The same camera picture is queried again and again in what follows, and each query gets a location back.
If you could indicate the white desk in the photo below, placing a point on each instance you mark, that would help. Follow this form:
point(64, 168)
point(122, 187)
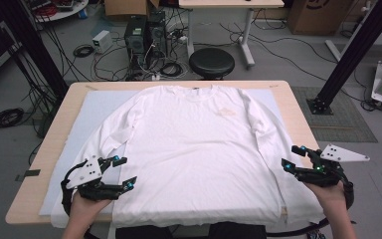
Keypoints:
point(229, 3)

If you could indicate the light blue foam mat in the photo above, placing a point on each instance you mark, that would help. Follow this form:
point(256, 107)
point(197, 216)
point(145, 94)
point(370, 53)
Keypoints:
point(93, 109)

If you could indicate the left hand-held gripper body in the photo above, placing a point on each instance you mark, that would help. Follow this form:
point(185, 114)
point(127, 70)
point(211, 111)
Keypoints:
point(86, 172)

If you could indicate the black round stool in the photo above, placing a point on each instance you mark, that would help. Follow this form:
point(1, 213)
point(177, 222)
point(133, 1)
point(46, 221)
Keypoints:
point(211, 62)

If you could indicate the person's black trousers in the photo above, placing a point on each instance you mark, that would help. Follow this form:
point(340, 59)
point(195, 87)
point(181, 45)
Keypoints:
point(235, 232)

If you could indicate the round white table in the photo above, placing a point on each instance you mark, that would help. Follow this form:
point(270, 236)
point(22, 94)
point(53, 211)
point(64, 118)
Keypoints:
point(63, 11)

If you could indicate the brown cardboard box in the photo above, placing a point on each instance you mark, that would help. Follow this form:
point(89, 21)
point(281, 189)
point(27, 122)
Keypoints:
point(126, 7)

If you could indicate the white power strip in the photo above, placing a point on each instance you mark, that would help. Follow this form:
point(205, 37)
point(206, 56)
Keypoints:
point(155, 77)

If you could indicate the person's right hand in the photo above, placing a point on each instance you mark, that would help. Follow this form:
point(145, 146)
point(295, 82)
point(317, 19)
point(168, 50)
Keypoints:
point(330, 197)

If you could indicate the black computer tower green label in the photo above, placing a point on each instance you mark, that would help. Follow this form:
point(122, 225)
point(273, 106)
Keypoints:
point(135, 36)

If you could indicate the black metal post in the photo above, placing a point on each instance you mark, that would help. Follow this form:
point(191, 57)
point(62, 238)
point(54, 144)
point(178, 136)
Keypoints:
point(354, 49)
point(36, 49)

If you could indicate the white long-sleeve shirt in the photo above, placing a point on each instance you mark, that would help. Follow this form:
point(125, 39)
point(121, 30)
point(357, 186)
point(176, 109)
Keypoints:
point(192, 149)

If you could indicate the dark grey tape piece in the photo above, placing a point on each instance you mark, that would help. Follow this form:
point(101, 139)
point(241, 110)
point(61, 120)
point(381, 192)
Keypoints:
point(30, 173)

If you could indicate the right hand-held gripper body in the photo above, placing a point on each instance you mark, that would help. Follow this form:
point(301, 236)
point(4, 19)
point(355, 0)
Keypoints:
point(325, 174)

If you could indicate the white power supply box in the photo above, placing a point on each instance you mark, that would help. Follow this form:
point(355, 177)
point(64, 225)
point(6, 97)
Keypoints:
point(102, 40)

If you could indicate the grey floor mat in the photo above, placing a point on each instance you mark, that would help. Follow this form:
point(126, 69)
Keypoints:
point(341, 122)

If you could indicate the person's left hand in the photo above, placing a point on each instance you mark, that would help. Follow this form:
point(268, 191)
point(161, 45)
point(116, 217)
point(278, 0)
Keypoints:
point(84, 210)

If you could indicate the large printed cardboard box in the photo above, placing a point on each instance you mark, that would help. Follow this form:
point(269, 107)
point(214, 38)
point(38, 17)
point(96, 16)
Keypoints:
point(318, 16)

